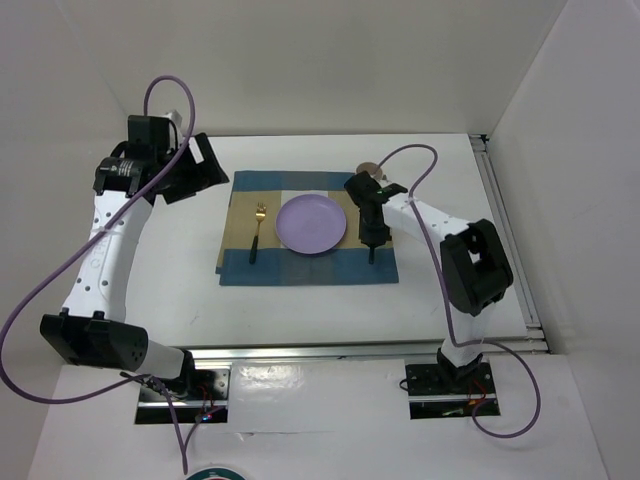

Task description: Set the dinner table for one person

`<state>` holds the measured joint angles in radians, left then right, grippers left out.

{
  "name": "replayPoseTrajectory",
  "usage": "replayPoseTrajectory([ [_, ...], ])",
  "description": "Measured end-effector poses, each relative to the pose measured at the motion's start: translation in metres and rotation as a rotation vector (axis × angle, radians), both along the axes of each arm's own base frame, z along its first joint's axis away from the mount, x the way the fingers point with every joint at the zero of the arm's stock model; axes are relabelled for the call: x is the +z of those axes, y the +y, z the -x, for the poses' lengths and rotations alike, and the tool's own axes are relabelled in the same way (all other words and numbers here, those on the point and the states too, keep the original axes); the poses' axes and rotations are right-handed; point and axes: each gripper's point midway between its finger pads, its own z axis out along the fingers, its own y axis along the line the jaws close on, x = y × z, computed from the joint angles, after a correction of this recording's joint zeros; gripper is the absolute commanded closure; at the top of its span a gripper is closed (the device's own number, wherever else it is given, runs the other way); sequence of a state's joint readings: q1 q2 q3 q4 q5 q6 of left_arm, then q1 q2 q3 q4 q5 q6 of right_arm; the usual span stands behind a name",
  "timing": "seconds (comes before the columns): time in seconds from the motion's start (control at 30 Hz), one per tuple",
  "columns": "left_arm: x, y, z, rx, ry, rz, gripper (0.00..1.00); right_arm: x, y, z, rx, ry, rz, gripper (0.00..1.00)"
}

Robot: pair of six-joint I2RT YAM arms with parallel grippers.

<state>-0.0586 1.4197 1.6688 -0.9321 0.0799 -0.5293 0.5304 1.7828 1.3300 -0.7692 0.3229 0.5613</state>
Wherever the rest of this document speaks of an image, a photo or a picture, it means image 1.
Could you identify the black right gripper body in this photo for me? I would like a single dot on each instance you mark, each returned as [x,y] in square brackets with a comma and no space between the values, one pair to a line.
[373,232]

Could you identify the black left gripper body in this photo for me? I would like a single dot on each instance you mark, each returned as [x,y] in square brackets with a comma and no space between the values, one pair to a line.
[170,176]

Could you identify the beige plastic cup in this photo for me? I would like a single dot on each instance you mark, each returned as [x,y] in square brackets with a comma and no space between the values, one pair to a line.
[372,169]

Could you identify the purple plastic plate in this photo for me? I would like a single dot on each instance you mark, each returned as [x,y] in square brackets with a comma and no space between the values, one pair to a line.
[310,224]

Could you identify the gold fork green handle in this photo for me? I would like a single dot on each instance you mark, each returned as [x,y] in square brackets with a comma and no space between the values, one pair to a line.
[260,215]

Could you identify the blue beige checked cloth napkin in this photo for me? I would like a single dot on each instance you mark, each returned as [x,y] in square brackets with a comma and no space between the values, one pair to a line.
[276,265]

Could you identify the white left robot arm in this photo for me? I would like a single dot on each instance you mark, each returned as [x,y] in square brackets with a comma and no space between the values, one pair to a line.
[91,329]

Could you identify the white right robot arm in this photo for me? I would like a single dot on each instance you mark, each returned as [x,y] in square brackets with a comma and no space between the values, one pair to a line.
[469,259]

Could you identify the green round sticker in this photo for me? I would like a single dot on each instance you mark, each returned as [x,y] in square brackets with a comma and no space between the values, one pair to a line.
[216,473]

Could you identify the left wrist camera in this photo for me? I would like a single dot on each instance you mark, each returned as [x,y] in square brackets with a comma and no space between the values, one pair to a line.
[175,117]

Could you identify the aluminium right side rail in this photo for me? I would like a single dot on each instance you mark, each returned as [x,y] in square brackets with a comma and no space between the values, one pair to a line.
[535,341]

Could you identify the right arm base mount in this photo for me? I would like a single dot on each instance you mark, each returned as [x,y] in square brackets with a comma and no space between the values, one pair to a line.
[432,396]

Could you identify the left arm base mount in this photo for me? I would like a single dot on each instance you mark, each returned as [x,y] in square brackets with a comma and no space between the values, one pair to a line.
[205,400]

